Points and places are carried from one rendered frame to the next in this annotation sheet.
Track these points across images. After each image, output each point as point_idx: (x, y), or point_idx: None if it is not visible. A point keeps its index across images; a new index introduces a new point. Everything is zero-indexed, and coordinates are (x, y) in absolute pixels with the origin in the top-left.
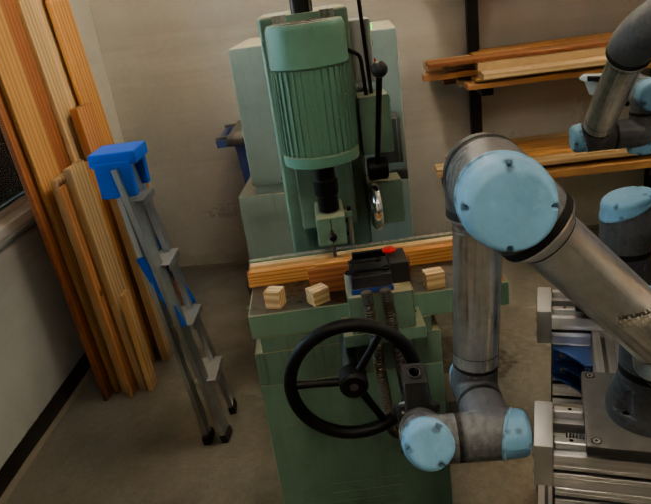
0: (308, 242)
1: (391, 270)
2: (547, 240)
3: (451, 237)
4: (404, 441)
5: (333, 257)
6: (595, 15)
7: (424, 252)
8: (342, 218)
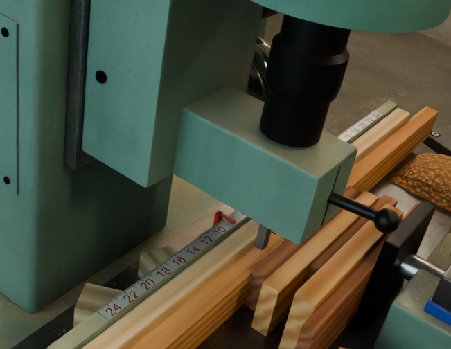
0: (67, 206)
1: None
2: None
3: (377, 131)
4: None
5: (247, 248)
6: None
7: (368, 176)
8: (355, 155)
